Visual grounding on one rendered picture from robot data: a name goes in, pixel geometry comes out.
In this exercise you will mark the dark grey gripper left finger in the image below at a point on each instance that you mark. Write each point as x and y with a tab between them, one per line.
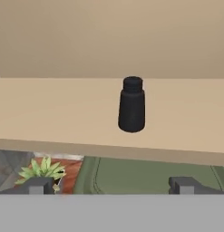
37	184

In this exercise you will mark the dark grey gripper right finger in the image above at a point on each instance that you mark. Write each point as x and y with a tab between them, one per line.
186	183

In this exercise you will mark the green cabinet door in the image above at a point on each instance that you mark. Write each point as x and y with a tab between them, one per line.
152	176

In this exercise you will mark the beige cabinet shelf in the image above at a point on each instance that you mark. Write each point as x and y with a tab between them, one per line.
71	111

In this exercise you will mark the black shaker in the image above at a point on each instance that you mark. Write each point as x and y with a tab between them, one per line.
131	105

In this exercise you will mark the green potted plant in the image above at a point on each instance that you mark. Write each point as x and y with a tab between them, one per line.
42	170

